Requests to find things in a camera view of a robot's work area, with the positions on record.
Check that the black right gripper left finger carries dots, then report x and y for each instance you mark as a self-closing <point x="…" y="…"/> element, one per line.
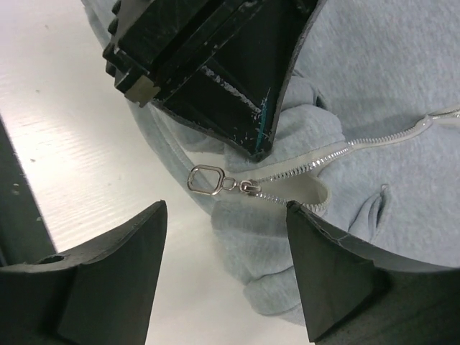
<point x="99" y="292"/>

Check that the grey zip jacket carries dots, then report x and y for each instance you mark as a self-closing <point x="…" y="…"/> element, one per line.
<point x="368" y="139"/>

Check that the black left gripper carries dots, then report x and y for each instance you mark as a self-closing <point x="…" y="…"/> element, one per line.
<point x="219" y="67"/>

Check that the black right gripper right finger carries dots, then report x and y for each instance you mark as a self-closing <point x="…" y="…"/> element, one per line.
<point x="355" y="293"/>

